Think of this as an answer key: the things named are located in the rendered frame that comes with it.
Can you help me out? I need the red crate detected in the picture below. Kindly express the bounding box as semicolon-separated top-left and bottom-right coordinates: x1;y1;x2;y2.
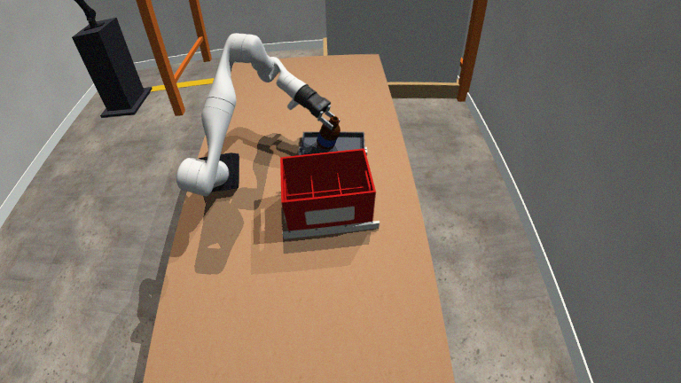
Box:
280;149;376;231

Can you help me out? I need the brown bottle with blue label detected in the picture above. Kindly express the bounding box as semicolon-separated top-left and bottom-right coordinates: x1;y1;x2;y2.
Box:
317;116;341;150

